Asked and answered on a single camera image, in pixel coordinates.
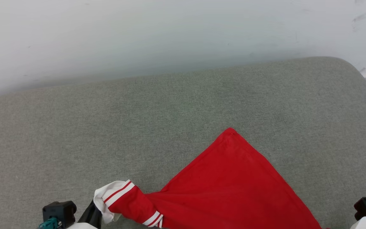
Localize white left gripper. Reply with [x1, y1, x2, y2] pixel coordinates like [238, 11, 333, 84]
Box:
[65, 199, 103, 229]

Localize red and white garment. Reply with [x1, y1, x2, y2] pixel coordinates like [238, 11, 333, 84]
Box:
[93, 127, 323, 229]

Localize grey fabric sofa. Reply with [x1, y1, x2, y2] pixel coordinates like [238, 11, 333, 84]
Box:
[0, 57, 366, 229]

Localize teal left camera connector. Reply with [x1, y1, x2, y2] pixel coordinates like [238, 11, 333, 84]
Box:
[38, 217, 62, 229]

